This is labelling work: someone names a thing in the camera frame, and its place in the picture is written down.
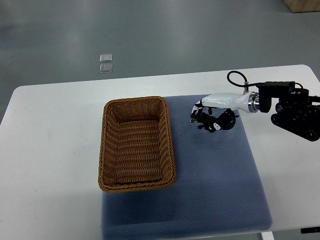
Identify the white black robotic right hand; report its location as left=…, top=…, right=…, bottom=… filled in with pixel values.
left=191, top=91, right=259, bottom=118

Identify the dark green toy crocodile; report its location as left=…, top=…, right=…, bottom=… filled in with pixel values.
left=190, top=109, right=239, bottom=133

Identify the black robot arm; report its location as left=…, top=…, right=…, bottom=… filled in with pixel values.
left=257, top=81, right=320, bottom=142

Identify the brown wicker basket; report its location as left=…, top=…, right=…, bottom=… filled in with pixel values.
left=98, top=96, right=176, bottom=193

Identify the blue-grey fabric mat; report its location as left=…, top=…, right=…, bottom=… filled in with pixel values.
left=101, top=95, right=272, bottom=240

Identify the wooden box corner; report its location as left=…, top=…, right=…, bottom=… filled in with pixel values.
left=284, top=0, right=320, bottom=13

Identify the white table leg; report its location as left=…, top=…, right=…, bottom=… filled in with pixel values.
left=260, top=231, right=275, bottom=240

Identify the black table control panel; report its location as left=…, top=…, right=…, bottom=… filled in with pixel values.
left=300, top=226, right=320, bottom=234

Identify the lower floor socket plate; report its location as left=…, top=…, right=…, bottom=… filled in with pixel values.
left=99, top=63, right=113, bottom=74

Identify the floor socket plate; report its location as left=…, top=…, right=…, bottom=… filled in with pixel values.
left=99, top=53, right=113, bottom=63
left=99, top=63, right=113, bottom=74

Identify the upper floor socket plate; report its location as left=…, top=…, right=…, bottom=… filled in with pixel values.
left=99, top=53, right=113, bottom=63

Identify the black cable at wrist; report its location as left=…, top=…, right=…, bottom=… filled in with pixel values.
left=226, top=70, right=261, bottom=94

